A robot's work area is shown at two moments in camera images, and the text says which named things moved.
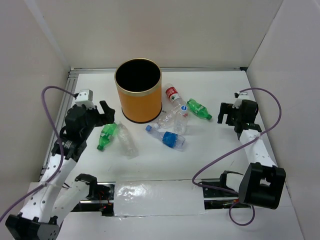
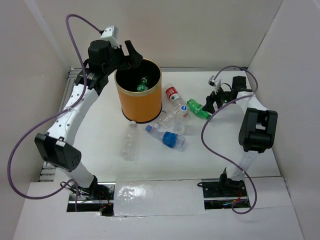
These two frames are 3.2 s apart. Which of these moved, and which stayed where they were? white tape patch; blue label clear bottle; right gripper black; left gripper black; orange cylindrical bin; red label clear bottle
Moved: left gripper black; right gripper black
Stayed: red label clear bottle; white tape patch; blue label clear bottle; orange cylindrical bin
